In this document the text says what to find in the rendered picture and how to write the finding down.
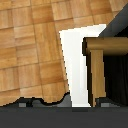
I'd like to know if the brown wooden door handle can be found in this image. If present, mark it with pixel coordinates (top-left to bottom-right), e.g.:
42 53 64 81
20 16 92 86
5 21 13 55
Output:
82 36 128 55

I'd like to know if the brown wooden upright post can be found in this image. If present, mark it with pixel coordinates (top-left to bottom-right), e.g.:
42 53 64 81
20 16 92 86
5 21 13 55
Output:
87 49 108 108

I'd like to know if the white flat panel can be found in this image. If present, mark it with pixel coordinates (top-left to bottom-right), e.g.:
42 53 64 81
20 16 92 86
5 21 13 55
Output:
58 23 108 108

